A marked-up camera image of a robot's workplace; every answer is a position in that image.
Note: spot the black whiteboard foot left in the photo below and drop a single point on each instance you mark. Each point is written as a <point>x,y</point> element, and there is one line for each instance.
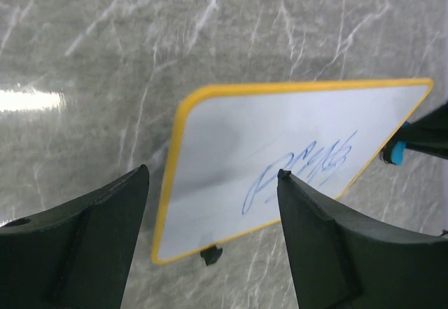
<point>211,254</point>

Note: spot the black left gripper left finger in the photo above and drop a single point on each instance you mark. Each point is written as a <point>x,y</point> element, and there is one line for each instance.
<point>77,254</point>

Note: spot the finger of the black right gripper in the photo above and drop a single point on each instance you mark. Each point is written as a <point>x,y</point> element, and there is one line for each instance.
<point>432,147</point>
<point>433,124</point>

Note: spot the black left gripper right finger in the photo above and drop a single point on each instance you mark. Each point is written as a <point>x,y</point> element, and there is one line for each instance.
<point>340,258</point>

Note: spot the yellow framed whiteboard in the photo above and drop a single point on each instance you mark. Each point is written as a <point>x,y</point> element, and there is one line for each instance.
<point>228,143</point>

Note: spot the blue bone-shaped eraser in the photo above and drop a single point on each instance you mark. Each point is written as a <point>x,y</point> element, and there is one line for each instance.
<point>393,151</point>

